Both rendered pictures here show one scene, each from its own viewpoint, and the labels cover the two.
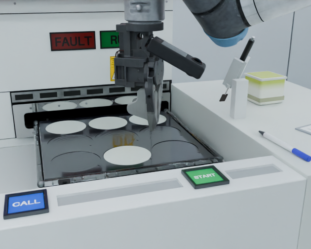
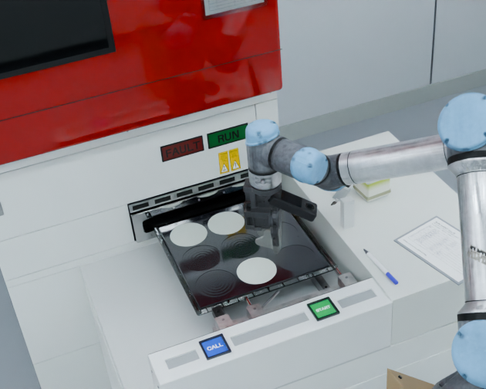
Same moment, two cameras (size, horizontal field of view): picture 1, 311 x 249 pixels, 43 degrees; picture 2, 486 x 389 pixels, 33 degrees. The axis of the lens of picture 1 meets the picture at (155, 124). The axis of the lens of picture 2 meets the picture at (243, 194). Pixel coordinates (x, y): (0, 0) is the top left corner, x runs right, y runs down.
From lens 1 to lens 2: 1.28 m
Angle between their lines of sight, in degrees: 17
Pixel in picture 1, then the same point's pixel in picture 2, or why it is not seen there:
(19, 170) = (156, 282)
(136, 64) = (262, 216)
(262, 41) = not seen: outside the picture
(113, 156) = (245, 273)
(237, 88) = (345, 208)
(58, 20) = (167, 134)
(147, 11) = (269, 183)
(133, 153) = (261, 268)
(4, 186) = (152, 302)
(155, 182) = (290, 316)
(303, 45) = not seen: outside the picture
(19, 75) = (134, 188)
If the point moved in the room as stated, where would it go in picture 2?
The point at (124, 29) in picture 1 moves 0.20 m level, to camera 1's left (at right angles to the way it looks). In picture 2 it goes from (250, 191) to (163, 200)
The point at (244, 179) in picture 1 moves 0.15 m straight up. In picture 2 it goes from (349, 308) to (349, 257)
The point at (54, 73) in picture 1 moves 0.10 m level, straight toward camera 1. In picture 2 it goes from (167, 179) to (176, 200)
